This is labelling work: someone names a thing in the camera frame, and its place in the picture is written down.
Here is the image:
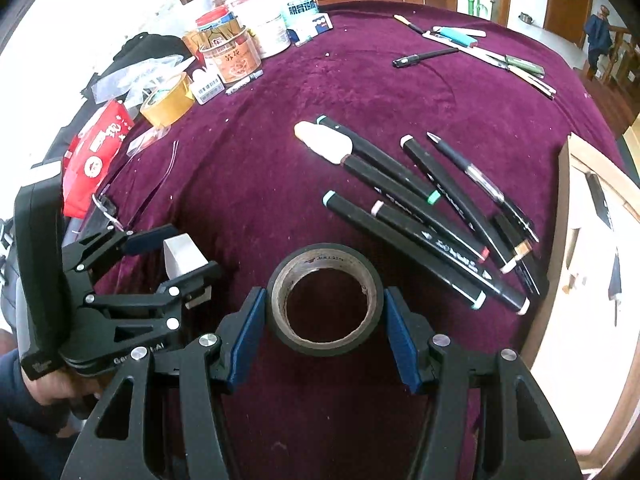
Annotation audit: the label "black ballpoint pen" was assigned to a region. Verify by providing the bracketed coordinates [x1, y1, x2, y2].
[426, 132, 539, 243]

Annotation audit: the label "teal-capped black marker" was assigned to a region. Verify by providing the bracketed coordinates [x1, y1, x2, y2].
[322, 190, 486, 310]

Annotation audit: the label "red-capped black marker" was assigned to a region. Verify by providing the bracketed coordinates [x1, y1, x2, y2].
[341, 155, 489, 263]

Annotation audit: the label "black pen on table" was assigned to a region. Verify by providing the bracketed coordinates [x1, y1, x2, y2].
[392, 48, 458, 68]

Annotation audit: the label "white square box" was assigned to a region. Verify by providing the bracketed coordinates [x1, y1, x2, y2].
[163, 233, 207, 280]

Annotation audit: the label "black electrical tape roll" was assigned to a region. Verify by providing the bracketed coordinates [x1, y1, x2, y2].
[267, 244, 384, 356]

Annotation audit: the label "cardboard tray box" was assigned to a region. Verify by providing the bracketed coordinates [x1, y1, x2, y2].
[521, 133, 639, 479]

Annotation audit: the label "green-capped black marker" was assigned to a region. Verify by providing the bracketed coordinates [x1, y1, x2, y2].
[314, 115, 442, 206]

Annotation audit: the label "black gold lipstick tube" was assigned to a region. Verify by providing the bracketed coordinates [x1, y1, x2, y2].
[491, 212, 549, 298]

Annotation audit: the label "yellow packing tape roll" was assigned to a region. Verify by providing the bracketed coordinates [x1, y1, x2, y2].
[140, 72, 195, 128]

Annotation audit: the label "small white dropper bottle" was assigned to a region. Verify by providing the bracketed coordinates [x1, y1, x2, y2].
[294, 122, 354, 165]

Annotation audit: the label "green pen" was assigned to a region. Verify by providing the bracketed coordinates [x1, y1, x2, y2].
[504, 55, 546, 78]

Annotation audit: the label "pink-capped black marker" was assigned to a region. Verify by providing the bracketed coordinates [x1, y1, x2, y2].
[371, 200, 530, 316]

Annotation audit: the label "blue white box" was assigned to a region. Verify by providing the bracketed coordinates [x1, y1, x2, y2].
[288, 12, 333, 47]

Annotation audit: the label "orange tea tin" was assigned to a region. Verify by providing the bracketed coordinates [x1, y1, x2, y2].
[201, 27, 262, 86]

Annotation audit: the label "white blue pen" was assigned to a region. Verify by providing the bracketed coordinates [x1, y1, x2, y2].
[432, 26, 487, 48]

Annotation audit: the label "red plastic bag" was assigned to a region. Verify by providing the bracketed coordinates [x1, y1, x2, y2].
[62, 100, 134, 219]

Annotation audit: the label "person in background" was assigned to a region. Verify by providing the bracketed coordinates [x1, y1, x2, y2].
[584, 4, 613, 80]

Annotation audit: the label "maroon velvet tablecloth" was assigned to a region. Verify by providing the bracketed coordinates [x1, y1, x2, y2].
[107, 1, 620, 479]

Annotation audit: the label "left hand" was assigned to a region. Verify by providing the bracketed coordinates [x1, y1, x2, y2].
[21, 370, 103, 406]

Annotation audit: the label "small white label box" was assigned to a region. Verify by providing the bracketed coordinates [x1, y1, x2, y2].
[190, 70, 224, 105]

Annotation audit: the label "eyeglasses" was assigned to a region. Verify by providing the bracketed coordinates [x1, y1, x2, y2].
[90, 138, 181, 233]

